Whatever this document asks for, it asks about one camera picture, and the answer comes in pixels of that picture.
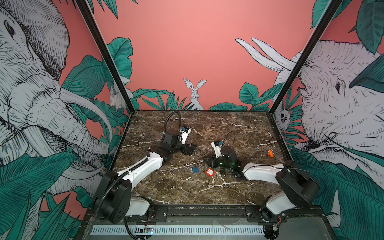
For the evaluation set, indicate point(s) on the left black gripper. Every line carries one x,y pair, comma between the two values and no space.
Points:
185,151

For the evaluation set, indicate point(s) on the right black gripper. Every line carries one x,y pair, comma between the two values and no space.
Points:
213,159

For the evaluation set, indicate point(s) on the red safety padlock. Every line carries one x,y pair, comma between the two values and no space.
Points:
210,172

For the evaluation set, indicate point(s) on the blue padlock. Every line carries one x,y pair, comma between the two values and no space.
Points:
195,170

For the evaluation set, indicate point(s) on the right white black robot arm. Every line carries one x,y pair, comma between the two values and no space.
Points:
299,189

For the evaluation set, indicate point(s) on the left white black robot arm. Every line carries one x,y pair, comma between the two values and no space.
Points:
113,200

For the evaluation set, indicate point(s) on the orange toy car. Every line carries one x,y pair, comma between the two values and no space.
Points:
271,154

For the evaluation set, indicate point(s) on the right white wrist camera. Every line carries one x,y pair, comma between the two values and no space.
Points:
217,146

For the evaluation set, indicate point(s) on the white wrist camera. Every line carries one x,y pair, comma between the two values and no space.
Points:
185,131
217,146

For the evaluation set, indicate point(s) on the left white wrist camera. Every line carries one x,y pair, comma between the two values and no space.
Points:
185,131

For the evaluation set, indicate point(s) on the black mounting rail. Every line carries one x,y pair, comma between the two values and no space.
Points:
163,213

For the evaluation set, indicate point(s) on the white slotted cable duct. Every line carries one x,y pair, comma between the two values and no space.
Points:
167,230

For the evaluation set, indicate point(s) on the left black frame post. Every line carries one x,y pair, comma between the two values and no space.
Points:
103,48

